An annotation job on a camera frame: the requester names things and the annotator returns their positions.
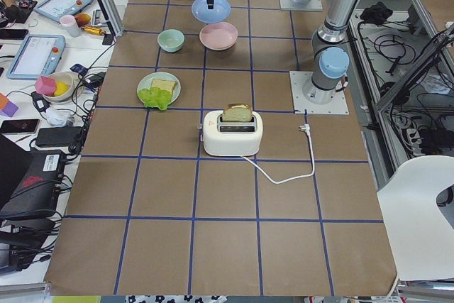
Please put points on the blue plate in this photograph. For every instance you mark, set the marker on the blue plate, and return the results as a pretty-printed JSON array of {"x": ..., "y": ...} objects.
[{"x": 220, "y": 11}]

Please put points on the pink plate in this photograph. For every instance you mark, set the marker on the pink plate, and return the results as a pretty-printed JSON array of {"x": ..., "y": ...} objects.
[{"x": 221, "y": 33}]

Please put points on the green bowl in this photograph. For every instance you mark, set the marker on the green bowl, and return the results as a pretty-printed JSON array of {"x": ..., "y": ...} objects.
[{"x": 171, "y": 40}]

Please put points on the bread slice on plate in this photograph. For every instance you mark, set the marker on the bread slice on plate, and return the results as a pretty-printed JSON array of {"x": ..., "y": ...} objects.
[{"x": 164, "y": 85}]

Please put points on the green plate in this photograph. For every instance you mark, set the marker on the green plate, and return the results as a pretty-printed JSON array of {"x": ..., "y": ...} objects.
[{"x": 145, "y": 83}]

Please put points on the green lettuce leaf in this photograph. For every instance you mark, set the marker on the green lettuce leaf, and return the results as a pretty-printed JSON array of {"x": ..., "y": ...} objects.
[{"x": 155, "y": 97}]

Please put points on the bread slice in toaster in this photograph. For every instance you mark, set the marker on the bread slice in toaster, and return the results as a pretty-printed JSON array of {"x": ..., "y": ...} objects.
[{"x": 237, "y": 113}]

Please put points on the teach pendant far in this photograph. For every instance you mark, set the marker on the teach pendant far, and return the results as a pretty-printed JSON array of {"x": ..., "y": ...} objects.
[{"x": 55, "y": 9}]

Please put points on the teach pendant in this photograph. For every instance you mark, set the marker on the teach pendant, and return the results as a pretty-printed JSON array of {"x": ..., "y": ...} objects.
[
  {"x": 37, "y": 56},
  {"x": 55, "y": 9}
]

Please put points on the pink cup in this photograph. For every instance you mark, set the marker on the pink cup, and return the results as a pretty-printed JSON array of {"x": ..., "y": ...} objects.
[{"x": 69, "y": 23}]

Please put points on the white toaster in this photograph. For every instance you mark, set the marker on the white toaster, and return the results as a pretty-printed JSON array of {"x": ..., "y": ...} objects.
[{"x": 231, "y": 139}]

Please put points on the beige bowl with toys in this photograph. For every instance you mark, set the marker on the beige bowl with toys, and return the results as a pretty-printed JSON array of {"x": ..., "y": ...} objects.
[{"x": 58, "y": 87}]

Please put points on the teach pendant near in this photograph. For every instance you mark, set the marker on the teach pendant near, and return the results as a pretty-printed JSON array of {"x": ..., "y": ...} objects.
[{"x": 37, "y": 56}]

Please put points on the black smartphone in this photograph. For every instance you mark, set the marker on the black smartphone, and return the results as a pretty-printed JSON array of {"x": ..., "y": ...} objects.
[{"x": 19, "y": 126}]

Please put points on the white chair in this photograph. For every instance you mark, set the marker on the white chair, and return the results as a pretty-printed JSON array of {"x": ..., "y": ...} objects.
[{"x": 420, "y": 237}]

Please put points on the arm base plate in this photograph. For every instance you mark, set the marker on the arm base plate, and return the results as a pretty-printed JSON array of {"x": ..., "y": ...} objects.
[
  {"x": 308, "y": 99},
  {"x": 306, "y": 5}
]

